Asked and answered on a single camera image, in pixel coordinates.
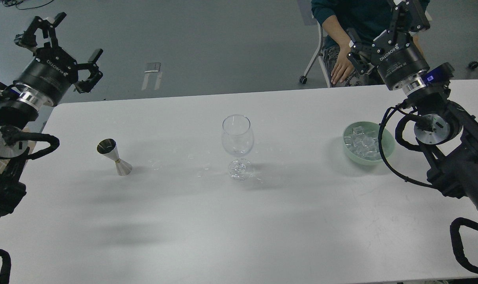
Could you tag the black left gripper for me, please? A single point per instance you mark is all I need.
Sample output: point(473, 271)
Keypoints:
point(52, 70)

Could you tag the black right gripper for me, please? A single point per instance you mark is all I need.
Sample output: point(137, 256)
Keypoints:
point(394, 55)

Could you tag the steel cocktail jigger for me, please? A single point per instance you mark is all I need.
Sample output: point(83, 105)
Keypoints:
point(108, 148)

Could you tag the clear ice cubes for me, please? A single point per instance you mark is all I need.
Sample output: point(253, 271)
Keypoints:
point(363, 144)

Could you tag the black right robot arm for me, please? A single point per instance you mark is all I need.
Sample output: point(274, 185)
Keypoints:
point(441, 129)

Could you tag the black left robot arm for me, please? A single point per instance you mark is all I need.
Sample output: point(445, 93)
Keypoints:
point(18, 107)

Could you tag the clear wine glass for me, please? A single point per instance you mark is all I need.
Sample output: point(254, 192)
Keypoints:
point(237, 139)

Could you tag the person's hand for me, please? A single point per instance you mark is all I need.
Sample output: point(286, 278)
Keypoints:
point(343, 67)

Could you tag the person in teal shirt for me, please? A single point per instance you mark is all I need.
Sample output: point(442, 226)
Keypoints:
point(369, 18)

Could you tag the white office chair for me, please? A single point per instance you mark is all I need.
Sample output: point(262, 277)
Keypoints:
point(318, 56)

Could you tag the black caster wheel leg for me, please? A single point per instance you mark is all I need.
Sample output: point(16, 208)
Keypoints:
point(473, 64)

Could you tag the grey tape on floor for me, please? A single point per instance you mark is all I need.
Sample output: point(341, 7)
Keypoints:
point(152, 76)

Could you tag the green bowl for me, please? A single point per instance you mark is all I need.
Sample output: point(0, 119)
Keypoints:
point(387, 143)

